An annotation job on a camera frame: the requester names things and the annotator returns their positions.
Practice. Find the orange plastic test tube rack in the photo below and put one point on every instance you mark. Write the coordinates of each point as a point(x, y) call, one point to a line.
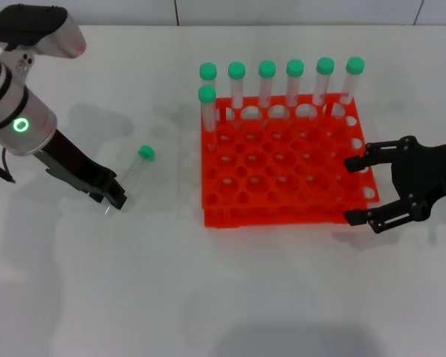
point(245, 219)

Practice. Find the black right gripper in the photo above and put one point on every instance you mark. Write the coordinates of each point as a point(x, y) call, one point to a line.
point(427, 171)

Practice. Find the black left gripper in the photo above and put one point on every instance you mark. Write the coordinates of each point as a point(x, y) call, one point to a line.
point(74, 167)

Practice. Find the clear test tube green cap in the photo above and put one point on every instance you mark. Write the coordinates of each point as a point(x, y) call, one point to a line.
point(236, 70)
point(355, 64)
point(325, 65)
point(207, 93)
point(295, 67)
point(208, 70)
point(146, 151)
point(267, 68)

